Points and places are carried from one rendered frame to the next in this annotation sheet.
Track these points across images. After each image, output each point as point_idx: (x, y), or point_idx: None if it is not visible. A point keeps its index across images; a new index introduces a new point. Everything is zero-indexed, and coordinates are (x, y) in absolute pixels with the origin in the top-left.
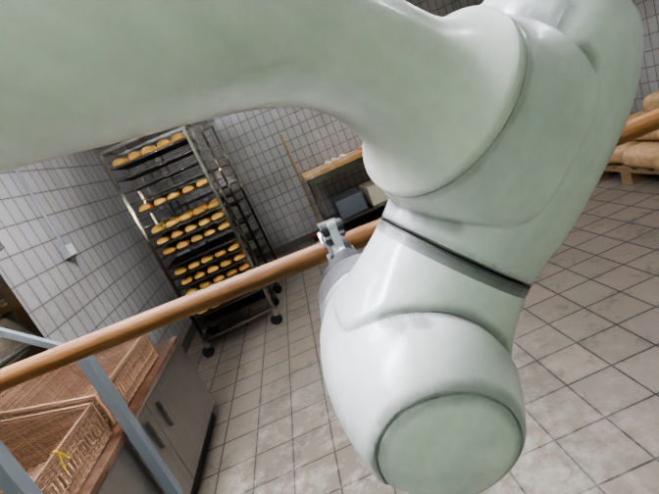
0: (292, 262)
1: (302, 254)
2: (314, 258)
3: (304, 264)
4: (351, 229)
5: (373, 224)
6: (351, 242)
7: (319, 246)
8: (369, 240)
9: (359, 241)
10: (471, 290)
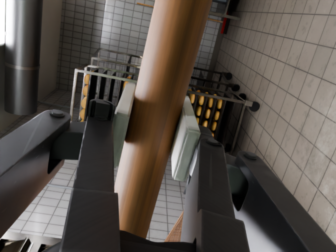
0: (121, 216)
1: (119, 190)
2: (140, 179)
3: (139, 202)
4: (141, 65)
5: (157, 12)
6: (160, 90)
7: (126, 153)
8: (184, 48)
9: (170, 71)
10: None
